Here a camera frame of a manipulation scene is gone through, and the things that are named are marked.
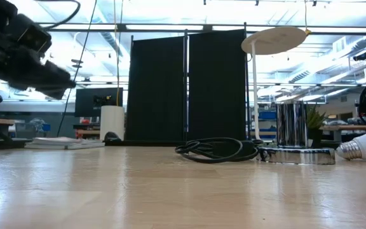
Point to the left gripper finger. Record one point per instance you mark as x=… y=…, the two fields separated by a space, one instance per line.
x=48 y=81

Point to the black monitor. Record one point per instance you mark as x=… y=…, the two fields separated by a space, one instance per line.
x=87 y=101

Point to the black folding screen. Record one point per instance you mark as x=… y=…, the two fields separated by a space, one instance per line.
x=157 y=89

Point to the blue storage bin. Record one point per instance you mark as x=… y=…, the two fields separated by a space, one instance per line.
x=267 y=115

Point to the white tripod stand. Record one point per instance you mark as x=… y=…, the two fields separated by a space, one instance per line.
x=273 y=39

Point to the potted green succulent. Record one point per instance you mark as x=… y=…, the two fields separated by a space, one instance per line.
x=314 y=122

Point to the wooden workbench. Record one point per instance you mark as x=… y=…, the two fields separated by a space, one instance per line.
x=345 y=128

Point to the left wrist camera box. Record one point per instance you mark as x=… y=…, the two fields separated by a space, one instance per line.
x=30 y=33

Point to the black aluminium frame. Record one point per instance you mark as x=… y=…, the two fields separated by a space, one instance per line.
x=2 y=143

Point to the black frame clamp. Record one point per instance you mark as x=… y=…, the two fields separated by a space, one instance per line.
x=112 y=137

